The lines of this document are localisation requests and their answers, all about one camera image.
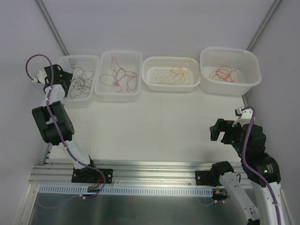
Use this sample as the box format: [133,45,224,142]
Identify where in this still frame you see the white slotted cable duct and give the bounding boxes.
[38,184,213,197]

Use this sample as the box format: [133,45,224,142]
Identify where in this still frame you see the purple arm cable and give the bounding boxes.
[25,54,105,200]
[206,107,283,225]

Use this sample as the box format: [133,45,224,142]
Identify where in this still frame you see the thin red wire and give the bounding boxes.
[99,56,138,94]

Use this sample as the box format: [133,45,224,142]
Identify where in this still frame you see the aluminium mounting rail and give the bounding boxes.
[29,159,212,188]

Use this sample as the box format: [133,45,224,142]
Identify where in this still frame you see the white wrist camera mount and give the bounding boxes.
[32,70,47,84]

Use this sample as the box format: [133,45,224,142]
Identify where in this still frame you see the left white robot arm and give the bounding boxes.
[32,64,98,182]

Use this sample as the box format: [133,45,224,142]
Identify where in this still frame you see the thin orange wire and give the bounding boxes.
[209,65,237,83]

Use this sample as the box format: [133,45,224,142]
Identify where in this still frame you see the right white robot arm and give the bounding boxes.
[210,119,285,225]

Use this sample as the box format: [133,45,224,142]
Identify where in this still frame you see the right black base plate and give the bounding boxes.
[195,171,222,187]

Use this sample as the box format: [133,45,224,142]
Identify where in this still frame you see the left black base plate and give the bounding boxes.
[71,167,113,184]

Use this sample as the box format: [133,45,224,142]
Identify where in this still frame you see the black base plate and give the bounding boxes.
[71,167,113,184]
[195,171,222,187]

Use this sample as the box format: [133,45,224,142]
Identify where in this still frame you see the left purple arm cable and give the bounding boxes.
[25,54,105,200]

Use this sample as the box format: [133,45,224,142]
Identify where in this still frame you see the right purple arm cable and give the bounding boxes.
[206,107,283,225]

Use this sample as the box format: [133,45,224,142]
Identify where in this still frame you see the thin yellow wire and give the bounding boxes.
[158,58,195,85]

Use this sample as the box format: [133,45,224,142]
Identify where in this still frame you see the thin black wire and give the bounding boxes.
[67,67,96,99]

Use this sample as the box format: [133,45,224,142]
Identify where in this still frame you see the far-right white plastic tub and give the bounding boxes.
[199,47,262,96]

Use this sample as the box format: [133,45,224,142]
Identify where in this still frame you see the far-left white perforated basket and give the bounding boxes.
[58,55,99,107]

